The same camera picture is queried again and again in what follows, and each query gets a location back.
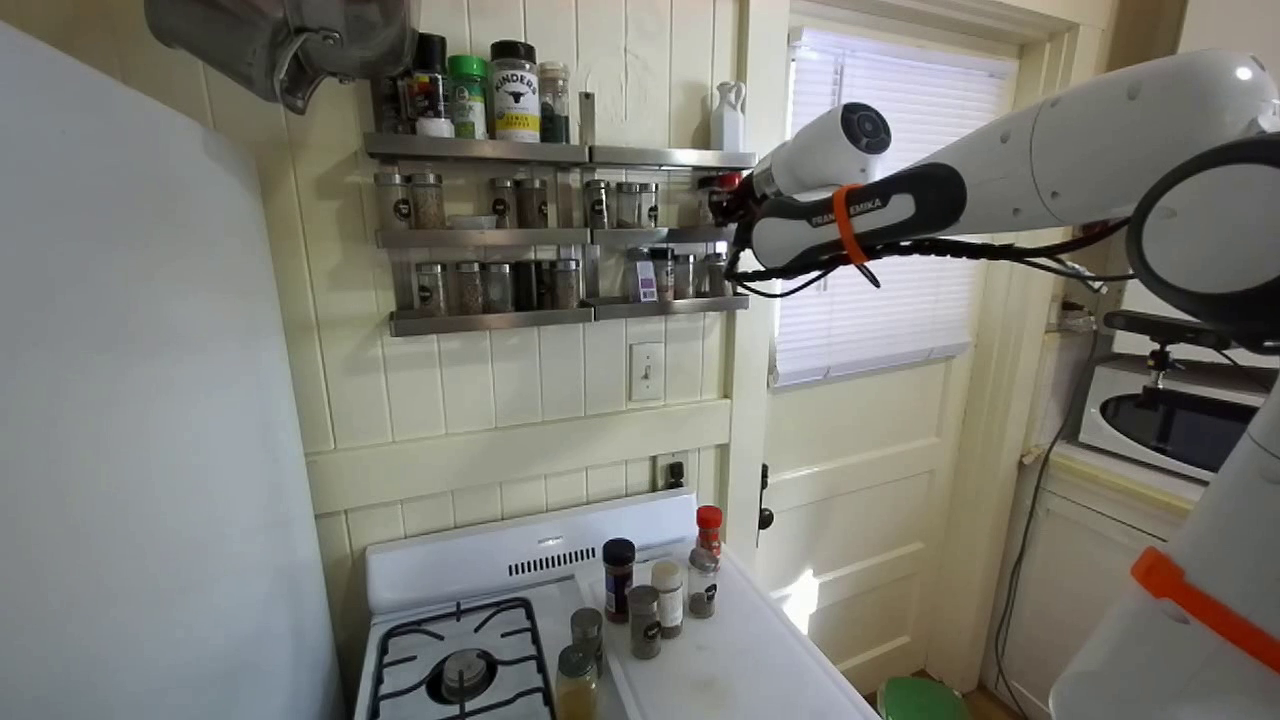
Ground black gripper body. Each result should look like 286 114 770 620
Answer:
721 163 776 234

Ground glass spice jar steel lid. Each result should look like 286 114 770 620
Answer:
543 252 588 310
374 169 411 230
408 257 451 317
408 169 446 230
442 257 484 317
581 174 616 230
514 171 554 230
697 242 735 299
484 171 520 230
478 257 514 317

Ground small dark jar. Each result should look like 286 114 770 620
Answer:
535 59 577 146

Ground dark glass spice jar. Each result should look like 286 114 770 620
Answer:
511 257 548 317

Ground large jar black lid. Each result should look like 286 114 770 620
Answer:
484 37 548 146

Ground red lid spice jar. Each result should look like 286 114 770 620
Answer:
684 500 726 625

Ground dark spice jar black lid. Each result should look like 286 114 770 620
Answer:
598 532 640 626

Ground white label spice jar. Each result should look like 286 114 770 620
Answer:
649 555 688 639

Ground grey spice jar steel lid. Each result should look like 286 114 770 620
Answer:
625 580 664 663

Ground grey lying spice jar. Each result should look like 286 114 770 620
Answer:
567 604 608 673

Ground yellow spice jar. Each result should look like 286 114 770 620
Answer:
550 639 608 720

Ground white shaker bottle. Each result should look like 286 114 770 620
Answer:
708 76 750 157

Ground white window blinds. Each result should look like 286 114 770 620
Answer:
770 27 1023 392

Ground green lid bottle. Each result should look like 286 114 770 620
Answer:
442 53 490 143

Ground black door latch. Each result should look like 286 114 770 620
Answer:
750 458 778 536

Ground dark sauce bottle black cap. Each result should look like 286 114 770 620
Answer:
394 31 451 140

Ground white panelled door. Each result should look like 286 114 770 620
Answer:
760 14 1030 696

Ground white gas stove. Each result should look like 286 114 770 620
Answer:
349 487 878 720

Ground black pan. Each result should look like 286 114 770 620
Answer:
1101 306 1275 360

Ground grey cloth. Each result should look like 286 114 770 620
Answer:
141 0 419 114

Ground black stove grate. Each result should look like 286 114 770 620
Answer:
364 590 560 720

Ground white microwave oven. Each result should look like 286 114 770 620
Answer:
1072 348 1272 487

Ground white base cabinet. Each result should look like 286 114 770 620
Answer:
996 444 1213 720

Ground green round bin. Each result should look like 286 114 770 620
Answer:
873 673 976 720

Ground round black stove burner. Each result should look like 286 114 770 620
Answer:
422 647 502 709

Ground white refrigerator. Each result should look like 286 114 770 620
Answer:
0 14 345 720

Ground orange strap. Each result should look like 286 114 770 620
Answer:
829 179 873 269
1129 542 1280 674

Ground white wall switch plate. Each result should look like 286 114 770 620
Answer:
627 340 667 406

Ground steel wall spice rack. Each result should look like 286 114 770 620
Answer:
359 126 755 340

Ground black cable bundle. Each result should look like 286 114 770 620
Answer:
722 223 1137 295

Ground grey power cord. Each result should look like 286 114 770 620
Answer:
990 433 1072 674

